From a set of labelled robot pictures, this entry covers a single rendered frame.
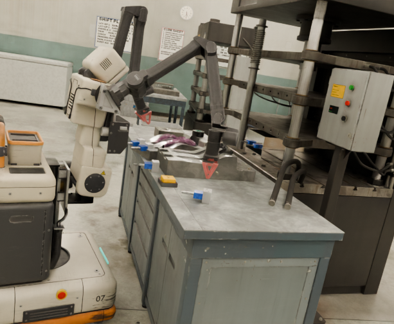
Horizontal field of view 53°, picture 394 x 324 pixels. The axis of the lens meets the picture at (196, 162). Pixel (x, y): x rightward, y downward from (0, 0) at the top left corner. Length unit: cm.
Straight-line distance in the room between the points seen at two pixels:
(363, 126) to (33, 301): 179
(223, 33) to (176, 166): 480
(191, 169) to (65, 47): 754
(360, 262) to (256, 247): 146
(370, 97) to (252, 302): 114
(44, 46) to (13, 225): 776
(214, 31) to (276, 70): 346
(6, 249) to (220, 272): 93
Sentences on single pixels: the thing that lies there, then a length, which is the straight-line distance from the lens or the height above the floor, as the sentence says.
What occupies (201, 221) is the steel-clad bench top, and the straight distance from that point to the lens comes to 155.
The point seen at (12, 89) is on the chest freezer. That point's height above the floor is 28.
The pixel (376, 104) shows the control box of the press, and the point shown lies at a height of 132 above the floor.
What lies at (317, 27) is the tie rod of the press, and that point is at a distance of 238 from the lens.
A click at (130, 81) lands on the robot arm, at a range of 183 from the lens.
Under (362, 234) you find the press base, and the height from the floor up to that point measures 46.
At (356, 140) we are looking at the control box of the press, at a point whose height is 113.
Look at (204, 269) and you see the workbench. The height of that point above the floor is 62.
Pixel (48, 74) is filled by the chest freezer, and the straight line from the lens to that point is 859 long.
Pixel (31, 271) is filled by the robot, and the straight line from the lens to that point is 202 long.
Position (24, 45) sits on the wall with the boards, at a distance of 955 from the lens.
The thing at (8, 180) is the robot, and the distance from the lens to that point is 183.
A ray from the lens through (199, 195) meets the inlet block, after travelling 174.
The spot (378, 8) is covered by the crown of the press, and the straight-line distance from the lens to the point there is 255.
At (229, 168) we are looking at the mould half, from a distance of 213.
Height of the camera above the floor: 139
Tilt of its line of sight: 14 degrees down
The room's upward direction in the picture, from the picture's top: 9 degrees clockwise
